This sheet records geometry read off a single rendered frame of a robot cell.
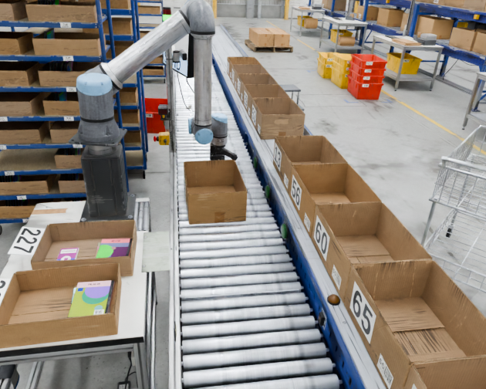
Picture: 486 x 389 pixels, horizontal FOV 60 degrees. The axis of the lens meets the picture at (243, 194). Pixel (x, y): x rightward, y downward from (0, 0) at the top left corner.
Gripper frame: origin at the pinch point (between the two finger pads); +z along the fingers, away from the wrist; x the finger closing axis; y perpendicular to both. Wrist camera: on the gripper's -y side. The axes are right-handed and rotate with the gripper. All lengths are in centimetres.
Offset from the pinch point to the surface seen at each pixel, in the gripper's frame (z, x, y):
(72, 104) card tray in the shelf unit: -21, -73, 95
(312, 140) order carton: -22, 3, -52
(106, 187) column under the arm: -12, 34, 60
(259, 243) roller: 6, 62, -11
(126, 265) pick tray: 0, 81, 48
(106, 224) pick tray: -3, 54, 59
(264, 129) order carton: -15, -36, -32
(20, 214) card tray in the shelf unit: 64, -74, 145
